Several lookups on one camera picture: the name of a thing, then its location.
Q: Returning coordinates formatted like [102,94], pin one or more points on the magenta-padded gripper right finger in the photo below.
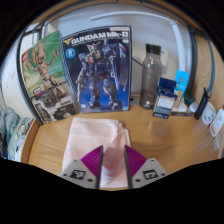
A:
[143,170]

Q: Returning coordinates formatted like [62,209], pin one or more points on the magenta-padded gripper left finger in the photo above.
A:
[83,170]

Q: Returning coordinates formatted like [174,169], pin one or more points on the pink towel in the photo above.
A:
[90,136]

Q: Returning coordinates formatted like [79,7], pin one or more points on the small dark blue box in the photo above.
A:
[165,101]

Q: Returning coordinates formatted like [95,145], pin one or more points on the light blue duvet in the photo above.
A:
[13,133]

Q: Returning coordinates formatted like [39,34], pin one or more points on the white mug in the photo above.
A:
[209,115]

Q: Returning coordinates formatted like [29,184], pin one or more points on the white glue bottle red cap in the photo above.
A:
[218,121]

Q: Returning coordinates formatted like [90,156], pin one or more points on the dark transparent drink bottle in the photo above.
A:
[150,80]

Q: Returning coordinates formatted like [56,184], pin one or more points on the blue robot model kit box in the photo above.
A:
[96,73]

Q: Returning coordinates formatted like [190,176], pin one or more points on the light blue card package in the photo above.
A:
[181,80]

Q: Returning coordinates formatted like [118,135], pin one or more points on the green tree-figure toy box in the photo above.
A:
[43,66]

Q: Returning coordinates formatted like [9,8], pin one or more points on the grey metal desk frame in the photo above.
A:
[194,60]

